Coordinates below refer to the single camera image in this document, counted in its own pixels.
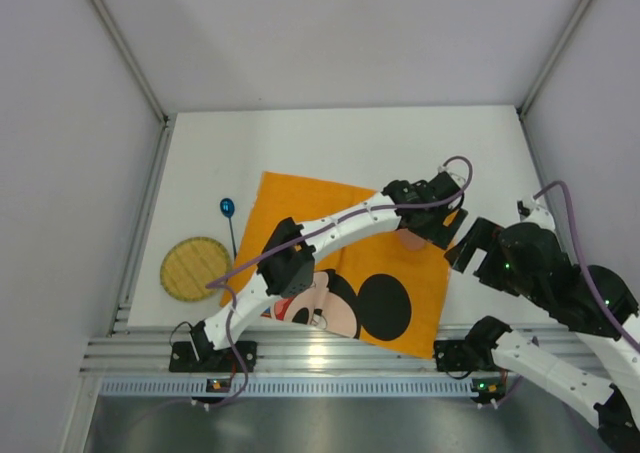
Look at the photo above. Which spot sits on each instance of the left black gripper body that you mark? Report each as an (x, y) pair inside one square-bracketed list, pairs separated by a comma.
[(445, 215)]

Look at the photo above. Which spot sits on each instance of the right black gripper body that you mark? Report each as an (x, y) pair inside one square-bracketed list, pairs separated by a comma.
[(486, 250)]

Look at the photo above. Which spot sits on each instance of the pink plastic cup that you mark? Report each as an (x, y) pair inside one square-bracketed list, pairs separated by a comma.
[(410, 241)]

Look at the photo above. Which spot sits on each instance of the orange cartoon mouse cloth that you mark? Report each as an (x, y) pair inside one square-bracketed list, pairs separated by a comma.
[(375, 290)]

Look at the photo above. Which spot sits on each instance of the blue metallic spoon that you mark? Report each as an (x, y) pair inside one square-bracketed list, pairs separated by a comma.
[(227, 209)]

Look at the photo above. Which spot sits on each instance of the round woven bamboo plate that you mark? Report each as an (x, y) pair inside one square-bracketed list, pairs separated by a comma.
[(190, 265)]

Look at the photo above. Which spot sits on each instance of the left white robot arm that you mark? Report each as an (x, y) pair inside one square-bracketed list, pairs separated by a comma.
[(287, 264)]

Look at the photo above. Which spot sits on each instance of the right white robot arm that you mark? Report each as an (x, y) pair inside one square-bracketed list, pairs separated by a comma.
[(526, 259)]

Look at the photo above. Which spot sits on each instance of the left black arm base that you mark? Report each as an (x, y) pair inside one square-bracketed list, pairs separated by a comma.
[(183, 359)]

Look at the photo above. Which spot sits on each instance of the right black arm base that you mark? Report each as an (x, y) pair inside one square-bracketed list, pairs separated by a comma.
[(459, 358)]

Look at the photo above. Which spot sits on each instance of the aluminium rail frame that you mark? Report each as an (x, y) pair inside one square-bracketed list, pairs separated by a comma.
[(294, 349)]

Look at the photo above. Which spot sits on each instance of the slotted grey cable duct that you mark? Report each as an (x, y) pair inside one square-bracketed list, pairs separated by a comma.
[(302, 386)]

